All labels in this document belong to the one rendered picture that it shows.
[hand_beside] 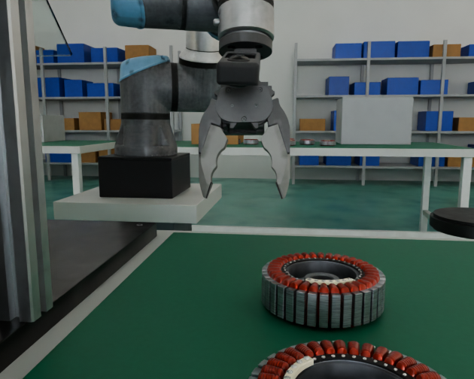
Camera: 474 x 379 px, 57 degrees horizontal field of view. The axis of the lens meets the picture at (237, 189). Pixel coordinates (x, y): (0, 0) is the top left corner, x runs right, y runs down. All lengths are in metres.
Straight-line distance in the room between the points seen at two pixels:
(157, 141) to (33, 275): 0.71
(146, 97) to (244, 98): 0.51
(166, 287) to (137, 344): 0.12
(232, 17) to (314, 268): 0.33
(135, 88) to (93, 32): 6.77
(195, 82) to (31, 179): 0.72
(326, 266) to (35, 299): 0.26
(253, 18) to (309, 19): 6.59
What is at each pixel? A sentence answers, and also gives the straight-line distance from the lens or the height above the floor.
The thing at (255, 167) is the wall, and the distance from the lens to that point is 7.07.
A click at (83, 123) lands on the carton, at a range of 7.20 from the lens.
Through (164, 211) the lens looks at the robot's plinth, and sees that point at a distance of 0.94.
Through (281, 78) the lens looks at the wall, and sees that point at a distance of 7.04.
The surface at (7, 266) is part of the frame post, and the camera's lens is 0.38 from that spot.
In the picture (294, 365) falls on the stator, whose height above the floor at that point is 0.79.
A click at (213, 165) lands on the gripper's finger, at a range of 0.55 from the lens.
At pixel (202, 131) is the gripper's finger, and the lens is 0.56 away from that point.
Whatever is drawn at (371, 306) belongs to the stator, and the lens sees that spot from 0.40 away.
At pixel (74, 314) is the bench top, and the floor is 0.75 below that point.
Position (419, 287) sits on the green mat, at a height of 0.75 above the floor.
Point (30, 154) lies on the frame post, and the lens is 0.37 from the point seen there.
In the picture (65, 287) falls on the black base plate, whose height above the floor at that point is 0.77.
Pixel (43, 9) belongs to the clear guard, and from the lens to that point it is 0.61.
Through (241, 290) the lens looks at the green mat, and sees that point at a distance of 0.46.
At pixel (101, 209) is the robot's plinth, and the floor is 0.73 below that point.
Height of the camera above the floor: 0.92
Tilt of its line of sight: 9 degrees down
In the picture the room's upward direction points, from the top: straight up
